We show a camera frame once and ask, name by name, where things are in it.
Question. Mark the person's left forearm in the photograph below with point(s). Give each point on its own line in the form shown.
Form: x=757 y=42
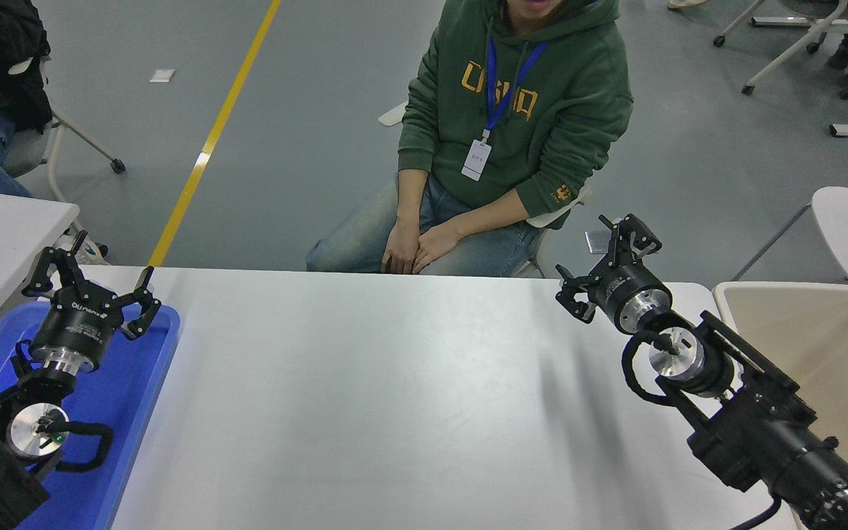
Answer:
x=494 y=217

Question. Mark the silver floor plate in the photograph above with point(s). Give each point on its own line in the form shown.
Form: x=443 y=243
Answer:
x=597 y=243

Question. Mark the blue plastic tray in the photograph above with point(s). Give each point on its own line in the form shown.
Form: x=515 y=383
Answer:
x=122 y=412

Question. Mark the grey swivel chair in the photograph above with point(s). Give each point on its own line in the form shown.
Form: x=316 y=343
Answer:
x=556 y=210

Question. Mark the white badge card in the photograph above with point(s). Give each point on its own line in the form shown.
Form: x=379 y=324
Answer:
x=476 y=160

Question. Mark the person's right forearm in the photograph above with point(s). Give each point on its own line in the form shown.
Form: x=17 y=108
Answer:
x=413 y=195

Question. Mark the person's right hand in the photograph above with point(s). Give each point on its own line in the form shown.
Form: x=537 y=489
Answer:
x=400 y=246

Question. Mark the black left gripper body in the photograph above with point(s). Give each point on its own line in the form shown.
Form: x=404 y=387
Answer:
x=74 y=327

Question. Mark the white-framed wheeled chair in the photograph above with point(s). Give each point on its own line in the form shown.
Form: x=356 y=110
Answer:
x=792 y=48

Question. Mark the short white floor bar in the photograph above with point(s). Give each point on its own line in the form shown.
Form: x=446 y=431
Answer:
x=777 y=21

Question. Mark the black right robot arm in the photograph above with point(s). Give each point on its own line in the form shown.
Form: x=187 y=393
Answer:
x=755 y=412

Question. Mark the grey chair with white frame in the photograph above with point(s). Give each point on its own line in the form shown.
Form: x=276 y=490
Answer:
x=23 y=151

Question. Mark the person's left hand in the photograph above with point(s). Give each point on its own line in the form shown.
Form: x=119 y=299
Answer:
x=435 y=243

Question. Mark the large pale bin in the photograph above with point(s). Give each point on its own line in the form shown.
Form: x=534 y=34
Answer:
x=836 y=353

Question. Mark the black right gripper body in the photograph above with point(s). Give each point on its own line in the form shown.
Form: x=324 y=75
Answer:
x=623 y=287

